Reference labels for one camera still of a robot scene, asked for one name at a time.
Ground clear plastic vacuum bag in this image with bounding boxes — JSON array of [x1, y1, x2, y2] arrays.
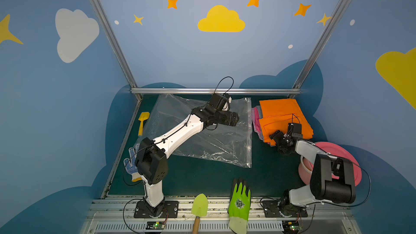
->
[[133, 94, 252, 168]]

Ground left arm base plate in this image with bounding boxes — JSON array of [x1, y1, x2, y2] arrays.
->
[[133, 200, 179, 219]]

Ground yellow toy shovel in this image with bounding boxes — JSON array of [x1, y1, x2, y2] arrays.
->
[[138, 112, 150, 136]]

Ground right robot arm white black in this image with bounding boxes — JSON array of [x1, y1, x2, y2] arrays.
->
[[269, 122, 356, 211]]

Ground controller board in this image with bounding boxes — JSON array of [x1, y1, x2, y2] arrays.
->
[[145, 222, 166, 231], [282, 221, 302, 234]]

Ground blue dotted white glove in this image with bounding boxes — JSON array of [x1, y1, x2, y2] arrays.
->
[[123, 147, 142, 183]]

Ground aluminium frame rail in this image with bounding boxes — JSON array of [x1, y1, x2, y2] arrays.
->
[[131, 87, 301, 95]]

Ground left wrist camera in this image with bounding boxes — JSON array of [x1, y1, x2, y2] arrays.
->
[[208, 93, 231, 111]]

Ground green black work glove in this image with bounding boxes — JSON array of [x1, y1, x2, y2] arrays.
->
[[227, 178, 251, 234]]

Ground left controller board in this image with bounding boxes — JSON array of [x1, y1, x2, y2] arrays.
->
[[145, 222, 166, 231]]

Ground green garden trowel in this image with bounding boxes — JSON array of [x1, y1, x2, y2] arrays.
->
[[191, 193, 208, 234]]

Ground right controller board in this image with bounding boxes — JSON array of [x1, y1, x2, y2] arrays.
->
[[282, 221, 302, 234]]

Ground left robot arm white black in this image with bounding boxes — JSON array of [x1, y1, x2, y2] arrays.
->
[[135, 105, 239, 217]]

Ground pink trousers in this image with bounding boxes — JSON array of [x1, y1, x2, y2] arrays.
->
[[251, 105, 264, 141]]

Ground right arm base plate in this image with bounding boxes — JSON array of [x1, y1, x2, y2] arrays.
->
[[260, 199, 308, 218]]

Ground pink bucket with lid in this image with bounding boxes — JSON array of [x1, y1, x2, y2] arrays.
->
[[298, 141, 362, 186]]

